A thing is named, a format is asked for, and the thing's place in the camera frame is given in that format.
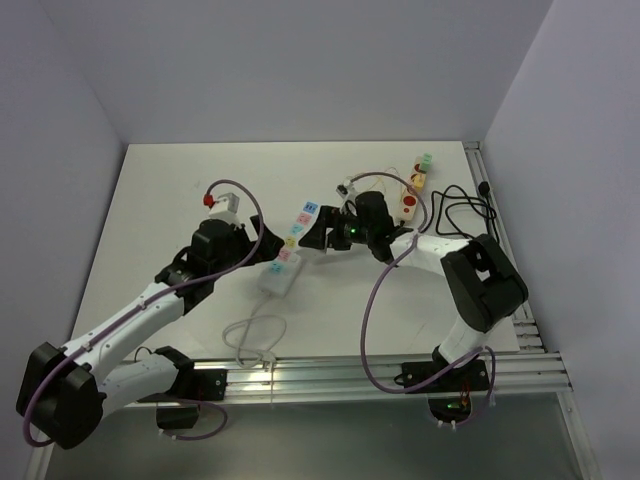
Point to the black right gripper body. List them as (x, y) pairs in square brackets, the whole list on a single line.
[(348, 230)]

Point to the beige red power strip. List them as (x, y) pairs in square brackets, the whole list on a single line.
[(409, 198)]

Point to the white multicolour power strip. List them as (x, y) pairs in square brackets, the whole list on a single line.
[(278, 276)]

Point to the yellow usb charger plug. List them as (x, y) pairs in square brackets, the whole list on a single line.
[(418, 180)]

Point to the green usb charger plug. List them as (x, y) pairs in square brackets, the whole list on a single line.
[(425, 162)]

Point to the white cube socket adapter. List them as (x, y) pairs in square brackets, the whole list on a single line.
[(312, 256)]

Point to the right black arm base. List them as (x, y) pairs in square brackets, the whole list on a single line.
[(440, 377)]

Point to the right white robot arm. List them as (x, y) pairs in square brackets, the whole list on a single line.
[(485, 286)]

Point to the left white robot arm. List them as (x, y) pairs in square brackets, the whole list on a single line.
[(67, 391)]

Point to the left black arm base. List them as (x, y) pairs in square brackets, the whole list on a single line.
[(182, 406)]

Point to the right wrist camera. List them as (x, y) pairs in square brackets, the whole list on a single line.
[(346, 190)]

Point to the aluminium right rail frame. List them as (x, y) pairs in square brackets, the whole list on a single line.
[(528, 331)]

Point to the aluminium rail frame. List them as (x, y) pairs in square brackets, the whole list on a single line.
[(528, 331), (513, 417)]

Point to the aluminium front rail frame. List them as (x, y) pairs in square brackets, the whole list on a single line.
[(513, 417)]

